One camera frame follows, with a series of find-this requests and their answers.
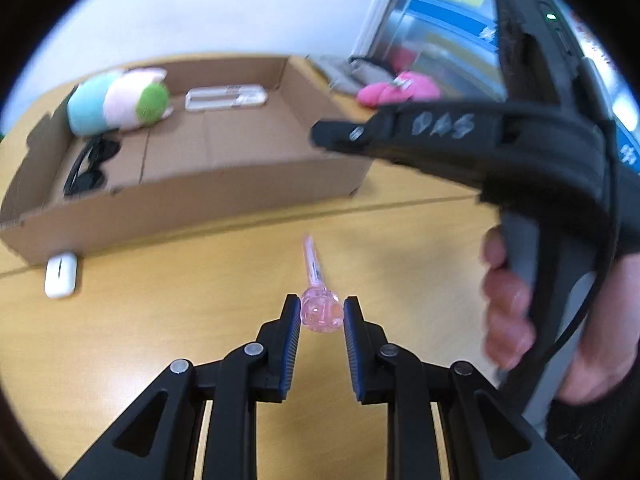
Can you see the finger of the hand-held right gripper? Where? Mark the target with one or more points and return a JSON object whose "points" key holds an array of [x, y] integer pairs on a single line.
{"points": [[410, 135]]}

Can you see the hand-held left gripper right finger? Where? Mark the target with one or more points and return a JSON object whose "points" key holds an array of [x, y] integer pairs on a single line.
{"points": [[351, 340]]}

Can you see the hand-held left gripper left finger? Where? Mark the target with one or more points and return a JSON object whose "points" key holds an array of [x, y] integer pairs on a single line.
{"points": [[292, 340]]}

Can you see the pink pen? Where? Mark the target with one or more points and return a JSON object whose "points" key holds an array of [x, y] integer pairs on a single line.
{"points": [[320, 310]]}

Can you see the cardboard box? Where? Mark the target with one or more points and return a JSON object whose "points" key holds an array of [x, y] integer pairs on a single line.
{"points": [[225, 195]]}

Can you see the clear plastic case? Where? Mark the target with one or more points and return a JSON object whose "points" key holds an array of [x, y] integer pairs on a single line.
{"points": [[192, 99]]}

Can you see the black sunglasses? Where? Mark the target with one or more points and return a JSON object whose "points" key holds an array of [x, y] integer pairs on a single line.
{"points": [[92, 177]]}

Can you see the pink blue green plush toy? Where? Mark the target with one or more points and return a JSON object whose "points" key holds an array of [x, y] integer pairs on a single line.
{"points": [[115, 100]]}

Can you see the person's right forearm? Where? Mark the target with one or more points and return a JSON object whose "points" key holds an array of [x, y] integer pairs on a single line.
{"points": [[600, 435]]}

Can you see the person's right hand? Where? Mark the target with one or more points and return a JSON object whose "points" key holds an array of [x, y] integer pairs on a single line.
{"points": [[505, 305]]}

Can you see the grey bag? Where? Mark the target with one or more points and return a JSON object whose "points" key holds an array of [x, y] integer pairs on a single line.
{"points": [[340, 72]]}

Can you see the glass door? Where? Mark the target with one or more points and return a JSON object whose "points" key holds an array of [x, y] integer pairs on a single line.
{"points": [[440, 20]]}

